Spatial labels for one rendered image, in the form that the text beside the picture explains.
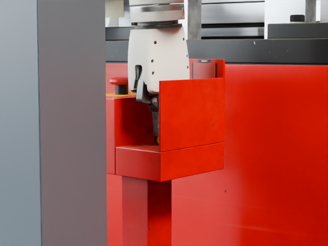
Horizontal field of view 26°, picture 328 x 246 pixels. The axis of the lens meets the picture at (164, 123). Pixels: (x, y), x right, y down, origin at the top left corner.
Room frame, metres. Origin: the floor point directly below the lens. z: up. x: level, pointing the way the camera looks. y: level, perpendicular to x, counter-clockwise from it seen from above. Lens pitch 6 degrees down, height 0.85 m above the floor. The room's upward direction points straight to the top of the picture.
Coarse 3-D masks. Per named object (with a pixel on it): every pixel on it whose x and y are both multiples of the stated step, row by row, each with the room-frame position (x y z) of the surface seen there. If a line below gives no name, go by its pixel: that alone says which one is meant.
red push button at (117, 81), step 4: (112, 80) 1.17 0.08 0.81; (116, 80) 1.17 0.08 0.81; (120, 80) 1.16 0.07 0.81; (124, 80) 1.16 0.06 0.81; (116, 84) 1.18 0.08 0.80; (120, 84) 1.17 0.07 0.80; (124, 84) 1.17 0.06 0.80; (116, 88) 1.18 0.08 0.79; (120, 88) 1.17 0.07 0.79; (124, 88) 1.17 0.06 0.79; (116, 92) 1.18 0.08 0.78; (120, 92) 1.17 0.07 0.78; (124, 92) 1.17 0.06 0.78
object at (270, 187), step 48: (240, 96) 1.32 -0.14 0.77; (288, 96) 1.27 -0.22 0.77; (240, 144) 1.32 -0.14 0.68; (288, 144) 1.27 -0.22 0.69; (192, 192) 1.37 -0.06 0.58; (240, 192) 1.32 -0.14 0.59; (288, 192) 1.26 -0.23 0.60; (192, 240) 1.37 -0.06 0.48; (240, 240) 1.32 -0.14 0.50; (288, 240) 1.26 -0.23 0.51
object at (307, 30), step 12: (276, 24) 1.35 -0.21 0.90; (288, 24) 1.34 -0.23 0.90; (300, 24) 1.32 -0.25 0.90; (312, 24) 1.31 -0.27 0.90; (324, 24) 1.30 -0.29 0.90; (276, 36) 1.35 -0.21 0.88; (288, 36) 1.34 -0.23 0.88; (300, 36) 1.32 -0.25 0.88; (312, 36) 1.31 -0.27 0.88; (324, 36) 1.30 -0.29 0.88
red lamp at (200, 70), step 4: (196, 64) 1.18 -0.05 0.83; (200, 64) 1.18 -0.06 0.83; (204, 64) 1.17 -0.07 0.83; (208, 64) 1.17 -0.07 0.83; (212, 64) 1.16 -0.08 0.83; (196, 68) 1.18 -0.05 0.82; (200, 68) 1.18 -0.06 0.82; (204, 68) 1.17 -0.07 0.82; (208, 68) 1.17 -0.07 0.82; (212, 68) 1.16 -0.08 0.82; (196, 72) 1.18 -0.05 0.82; (200, 72) 1.18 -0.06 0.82; (204, 72) 1.17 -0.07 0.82; (208, 72) 1.17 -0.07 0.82; (212, 72) 1.16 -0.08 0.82; (196, 76) 1.18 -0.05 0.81; (200, 76) 1.18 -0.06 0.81; (204, 76) 1.17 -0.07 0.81; (208, 76) 1.17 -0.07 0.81; (212, 76) 1.16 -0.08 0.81
